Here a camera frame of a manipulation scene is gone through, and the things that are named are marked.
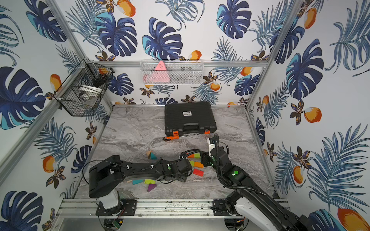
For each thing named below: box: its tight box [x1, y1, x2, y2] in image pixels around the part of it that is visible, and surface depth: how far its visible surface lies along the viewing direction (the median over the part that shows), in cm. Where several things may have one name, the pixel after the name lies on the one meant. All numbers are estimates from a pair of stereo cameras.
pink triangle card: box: [143, 60, 171, 83], surface depth 92 cm
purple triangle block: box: [147, 183, 158, 193], surface depth 82 cm
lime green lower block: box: [144, 179, 156, 185], surface depth 83 cm
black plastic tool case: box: [164, 101, 217, 137], surface depth 107 cm
